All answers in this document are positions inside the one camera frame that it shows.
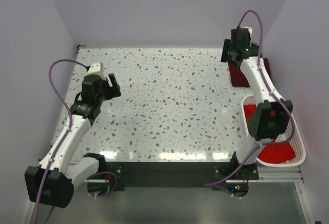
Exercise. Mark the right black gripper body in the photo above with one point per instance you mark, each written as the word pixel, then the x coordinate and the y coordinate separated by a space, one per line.
pixel 232 49

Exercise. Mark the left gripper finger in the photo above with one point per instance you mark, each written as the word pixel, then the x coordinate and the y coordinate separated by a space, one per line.
pixel 112 80
pixel 112 92

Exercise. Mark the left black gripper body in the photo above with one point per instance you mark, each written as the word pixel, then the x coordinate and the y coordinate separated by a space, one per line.
pixel 101 96

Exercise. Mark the dark red t-shirt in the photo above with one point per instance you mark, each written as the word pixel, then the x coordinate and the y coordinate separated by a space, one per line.
pixel 238 79

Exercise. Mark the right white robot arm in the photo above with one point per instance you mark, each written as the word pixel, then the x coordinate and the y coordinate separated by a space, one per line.
pixel 272 112

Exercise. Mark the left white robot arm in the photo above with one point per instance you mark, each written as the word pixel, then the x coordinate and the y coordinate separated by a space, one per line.
pixel 53 181

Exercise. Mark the white plastic laundry basket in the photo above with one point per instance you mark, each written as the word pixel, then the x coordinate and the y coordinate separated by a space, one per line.
pixel 295 142

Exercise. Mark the bright red t-shirt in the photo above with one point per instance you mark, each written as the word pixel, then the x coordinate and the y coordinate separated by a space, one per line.
pixel 274 154

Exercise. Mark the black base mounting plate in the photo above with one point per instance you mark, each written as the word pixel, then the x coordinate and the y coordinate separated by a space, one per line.
pixel 100 184

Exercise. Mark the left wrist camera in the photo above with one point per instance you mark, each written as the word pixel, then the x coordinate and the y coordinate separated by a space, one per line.
pixel 96 69

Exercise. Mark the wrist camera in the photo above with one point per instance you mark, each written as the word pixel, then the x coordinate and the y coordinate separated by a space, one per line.
pixel 96 69
pixel 250 30

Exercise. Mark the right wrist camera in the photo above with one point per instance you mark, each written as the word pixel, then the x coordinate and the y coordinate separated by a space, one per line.
pixel 250 30

